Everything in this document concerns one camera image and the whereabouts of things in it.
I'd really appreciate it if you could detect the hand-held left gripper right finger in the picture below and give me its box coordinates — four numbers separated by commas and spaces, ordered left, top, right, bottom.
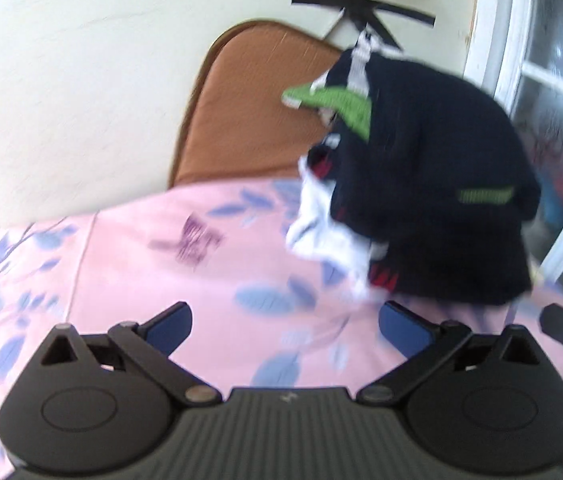
360, 301, 542, 407

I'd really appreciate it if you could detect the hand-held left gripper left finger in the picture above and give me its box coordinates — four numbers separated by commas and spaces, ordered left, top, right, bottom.
42, 301, 223, 407

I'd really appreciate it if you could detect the black sweater with white stripes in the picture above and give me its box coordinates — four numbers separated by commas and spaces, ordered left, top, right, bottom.
321, 35, 542, 221

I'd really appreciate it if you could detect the green knitted sweater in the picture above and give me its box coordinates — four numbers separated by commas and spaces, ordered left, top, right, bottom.
281, 82, 516, 207

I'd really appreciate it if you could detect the red and black garment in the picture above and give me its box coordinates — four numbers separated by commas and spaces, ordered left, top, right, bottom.
366, 255, 405, 292

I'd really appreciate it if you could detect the pink floral bedsheet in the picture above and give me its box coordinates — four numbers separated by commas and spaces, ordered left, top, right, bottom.
0, 175, 563, 480

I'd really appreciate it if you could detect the brown seat cushion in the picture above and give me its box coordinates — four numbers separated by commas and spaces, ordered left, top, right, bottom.
168, 20, 349, 188

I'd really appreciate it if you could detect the black tape cross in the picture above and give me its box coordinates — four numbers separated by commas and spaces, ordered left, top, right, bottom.
291, 0, 437, 51

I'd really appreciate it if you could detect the white window frame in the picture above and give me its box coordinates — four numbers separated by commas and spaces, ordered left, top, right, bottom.
461, 0, 563, 291

